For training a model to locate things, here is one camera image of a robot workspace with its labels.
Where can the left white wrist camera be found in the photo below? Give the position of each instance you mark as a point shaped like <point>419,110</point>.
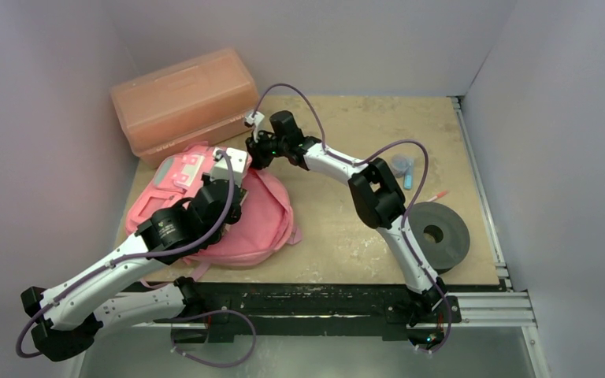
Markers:
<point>230,163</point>

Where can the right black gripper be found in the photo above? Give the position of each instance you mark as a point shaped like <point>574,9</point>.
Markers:
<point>260,144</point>

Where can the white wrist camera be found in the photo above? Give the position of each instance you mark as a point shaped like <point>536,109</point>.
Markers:
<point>253,120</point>
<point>230,163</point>

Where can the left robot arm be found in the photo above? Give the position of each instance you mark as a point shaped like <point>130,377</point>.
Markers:
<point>66,320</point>

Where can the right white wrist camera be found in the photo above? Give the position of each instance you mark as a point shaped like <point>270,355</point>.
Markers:
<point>253,120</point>

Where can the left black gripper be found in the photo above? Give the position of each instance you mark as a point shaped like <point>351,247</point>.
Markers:
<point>205,177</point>

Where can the dark grey tape roll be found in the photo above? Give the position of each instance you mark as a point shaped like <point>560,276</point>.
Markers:
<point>441,234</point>

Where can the orange translucent plastic box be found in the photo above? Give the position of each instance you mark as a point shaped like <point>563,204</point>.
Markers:
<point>203,99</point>

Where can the red pink pen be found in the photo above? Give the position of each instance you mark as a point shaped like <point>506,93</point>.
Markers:
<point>438,196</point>

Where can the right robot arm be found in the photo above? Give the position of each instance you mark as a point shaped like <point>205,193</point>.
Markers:
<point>377,197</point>

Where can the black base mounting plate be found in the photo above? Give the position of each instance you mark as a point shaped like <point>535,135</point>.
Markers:
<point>388,311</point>

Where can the pink student backpack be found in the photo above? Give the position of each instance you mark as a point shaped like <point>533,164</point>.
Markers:
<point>267,221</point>

